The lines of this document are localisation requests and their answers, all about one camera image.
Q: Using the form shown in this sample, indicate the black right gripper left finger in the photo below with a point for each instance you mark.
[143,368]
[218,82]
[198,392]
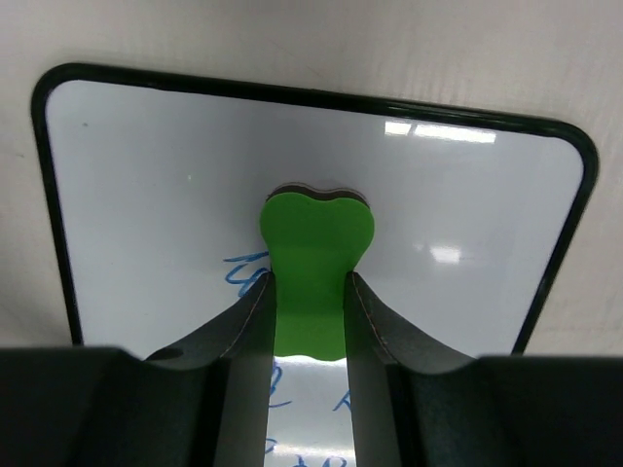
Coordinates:
[233,355]

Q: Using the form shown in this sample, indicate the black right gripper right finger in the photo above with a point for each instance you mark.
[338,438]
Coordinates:
[412,397]

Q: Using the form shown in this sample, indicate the green whiteboard eraser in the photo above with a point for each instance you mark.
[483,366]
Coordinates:
[315,238]

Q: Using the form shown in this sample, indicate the white whiteboard black frame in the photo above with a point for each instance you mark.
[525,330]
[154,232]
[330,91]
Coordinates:
[155,184]

